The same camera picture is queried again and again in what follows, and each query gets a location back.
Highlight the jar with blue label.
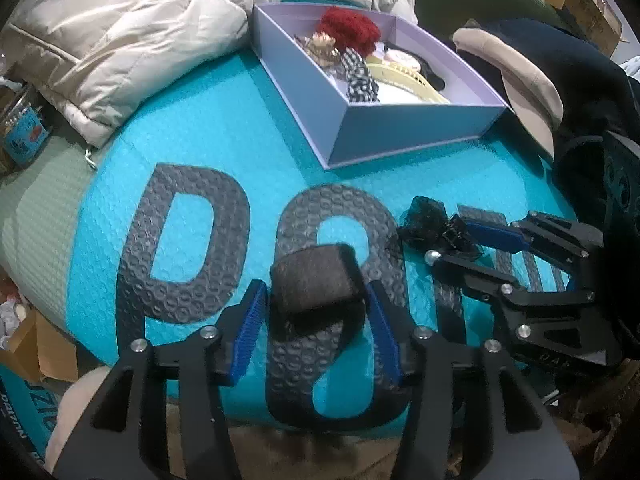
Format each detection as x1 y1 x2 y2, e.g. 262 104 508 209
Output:
0 85 53 171

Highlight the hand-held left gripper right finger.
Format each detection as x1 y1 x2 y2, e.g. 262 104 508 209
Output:
367 279 581 480

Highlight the beige puffer jacket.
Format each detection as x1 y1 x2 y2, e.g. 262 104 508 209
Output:
7 0 416 148

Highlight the black lace bow clip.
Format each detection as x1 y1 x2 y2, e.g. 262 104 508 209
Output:
396 195 485 266

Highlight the yellow hair claw clip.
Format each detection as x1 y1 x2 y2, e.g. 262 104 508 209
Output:
365 57 451 106

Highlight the beige cap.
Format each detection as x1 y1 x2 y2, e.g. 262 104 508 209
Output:
452 27 565 158

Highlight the red fuzzy scrunchie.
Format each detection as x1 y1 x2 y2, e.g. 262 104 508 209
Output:
319 6 380 55

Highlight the dark navy garment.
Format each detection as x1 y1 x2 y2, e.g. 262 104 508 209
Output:
470 17 640 241

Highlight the crumpled white paper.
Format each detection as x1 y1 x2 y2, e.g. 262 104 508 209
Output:
0 295 28 351

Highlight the teal printed mailer bag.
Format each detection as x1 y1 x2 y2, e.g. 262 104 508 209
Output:
0 365 56 466

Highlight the doll hair clip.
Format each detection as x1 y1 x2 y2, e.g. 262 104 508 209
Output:
295 30 341 68

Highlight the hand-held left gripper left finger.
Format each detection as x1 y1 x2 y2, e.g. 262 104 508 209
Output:
52 279 268 480

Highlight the teal bubble mailer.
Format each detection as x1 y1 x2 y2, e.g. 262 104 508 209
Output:
65 0 581 433

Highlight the black white checkered scrunchie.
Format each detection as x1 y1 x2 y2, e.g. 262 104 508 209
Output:
337 49 381 105

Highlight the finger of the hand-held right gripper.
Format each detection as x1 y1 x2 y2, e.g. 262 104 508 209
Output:
452 211 606 281
432 251 598 347

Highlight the pink round compact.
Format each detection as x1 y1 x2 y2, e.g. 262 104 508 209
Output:
375 42 426 67

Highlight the beige fleece cloth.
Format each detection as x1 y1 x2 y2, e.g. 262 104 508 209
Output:
45 365 638 480

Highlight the black hair claw clip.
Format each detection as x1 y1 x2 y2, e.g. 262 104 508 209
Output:
395 50 448 92

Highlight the lavender cardboard box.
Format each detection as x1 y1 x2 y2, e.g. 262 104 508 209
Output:
251 2 508 170

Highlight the dark brown fuzzy hair clip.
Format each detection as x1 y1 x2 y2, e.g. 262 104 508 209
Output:
270 244 373 336

